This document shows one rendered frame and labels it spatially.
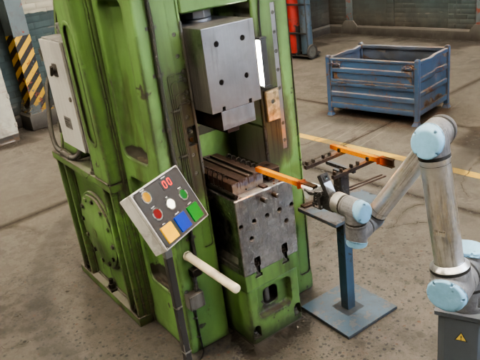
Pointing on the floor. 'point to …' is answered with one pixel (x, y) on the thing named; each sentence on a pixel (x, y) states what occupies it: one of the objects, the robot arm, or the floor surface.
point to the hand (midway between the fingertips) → (303, 183)
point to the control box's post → (176, 303)
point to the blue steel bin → (389, 79)
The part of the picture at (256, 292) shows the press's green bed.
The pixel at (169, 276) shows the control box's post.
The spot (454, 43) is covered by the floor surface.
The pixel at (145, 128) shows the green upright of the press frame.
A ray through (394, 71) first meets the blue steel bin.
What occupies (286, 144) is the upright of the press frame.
